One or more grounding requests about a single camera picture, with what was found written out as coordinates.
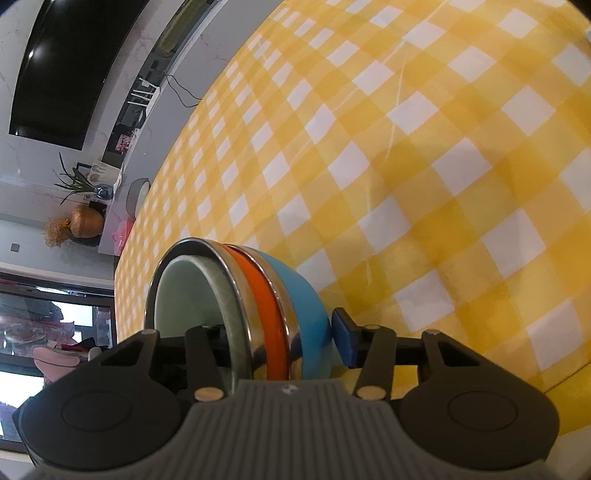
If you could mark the grey tv console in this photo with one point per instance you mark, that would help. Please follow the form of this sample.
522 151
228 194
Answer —
157 152

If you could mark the dried orange flowers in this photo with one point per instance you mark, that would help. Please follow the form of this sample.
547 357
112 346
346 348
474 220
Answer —
57 233

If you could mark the green ceramic bowl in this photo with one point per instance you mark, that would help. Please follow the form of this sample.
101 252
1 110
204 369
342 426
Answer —
184 295

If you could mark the white router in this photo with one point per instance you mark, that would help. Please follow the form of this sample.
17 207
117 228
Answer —
145 104

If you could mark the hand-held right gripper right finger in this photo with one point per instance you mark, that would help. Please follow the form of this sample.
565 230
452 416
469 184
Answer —
344 339

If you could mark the orange gourd vase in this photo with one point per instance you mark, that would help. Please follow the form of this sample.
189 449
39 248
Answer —
87 221

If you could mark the pink printed card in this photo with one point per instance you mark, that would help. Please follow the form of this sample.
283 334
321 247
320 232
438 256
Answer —
123 143

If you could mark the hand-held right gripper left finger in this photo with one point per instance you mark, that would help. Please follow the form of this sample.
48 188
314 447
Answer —
203 355

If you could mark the green potted plant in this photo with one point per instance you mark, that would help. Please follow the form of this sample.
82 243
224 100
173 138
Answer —
76 182

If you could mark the black television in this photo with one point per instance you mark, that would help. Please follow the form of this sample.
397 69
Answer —
60 69

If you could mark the orange steel bowl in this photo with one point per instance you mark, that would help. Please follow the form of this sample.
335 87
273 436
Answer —
263 314

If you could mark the blue steel bowl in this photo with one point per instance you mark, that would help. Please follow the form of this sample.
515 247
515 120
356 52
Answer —
304 323

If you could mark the yellow checkered tablecloth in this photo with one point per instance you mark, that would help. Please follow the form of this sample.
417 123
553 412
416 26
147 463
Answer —
415 184

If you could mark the grey round stool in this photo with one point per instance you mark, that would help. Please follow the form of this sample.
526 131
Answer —
138 196

